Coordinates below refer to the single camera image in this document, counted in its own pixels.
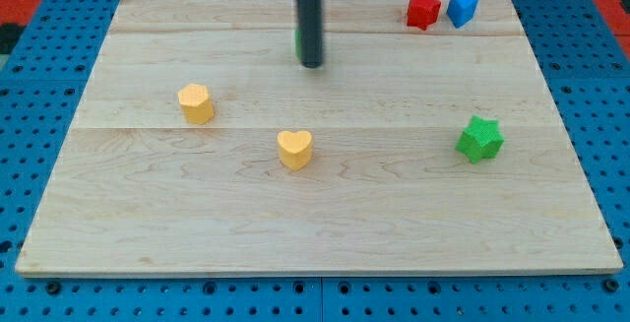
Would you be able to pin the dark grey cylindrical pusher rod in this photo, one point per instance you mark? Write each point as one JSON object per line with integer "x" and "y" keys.
{"x": 310, "y": 23}

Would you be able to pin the red star block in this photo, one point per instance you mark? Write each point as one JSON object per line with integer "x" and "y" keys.
{"x": 423, "y": 13}

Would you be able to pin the green star block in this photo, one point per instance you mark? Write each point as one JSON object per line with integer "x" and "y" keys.
{"x": 481, "y": 139}

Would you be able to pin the green block behind rod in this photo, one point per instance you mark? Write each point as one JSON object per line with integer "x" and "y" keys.
{"x": 298, "y": 45}

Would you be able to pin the blue triangular block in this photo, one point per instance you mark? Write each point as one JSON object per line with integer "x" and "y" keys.
{"x": 461, "y": 11}

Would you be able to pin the yellow heart block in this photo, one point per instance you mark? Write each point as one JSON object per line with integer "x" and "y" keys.
{"x": 295, "y": 148}

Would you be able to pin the yellow hexagon block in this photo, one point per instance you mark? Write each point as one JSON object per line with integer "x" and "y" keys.
{"x": 195, "y": 102}

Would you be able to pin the light wooden board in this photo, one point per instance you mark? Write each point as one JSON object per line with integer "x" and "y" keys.
{"x": 139, "y": 192}

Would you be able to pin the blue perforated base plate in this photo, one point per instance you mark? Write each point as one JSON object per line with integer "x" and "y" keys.
{"x": 41, "y": 85}

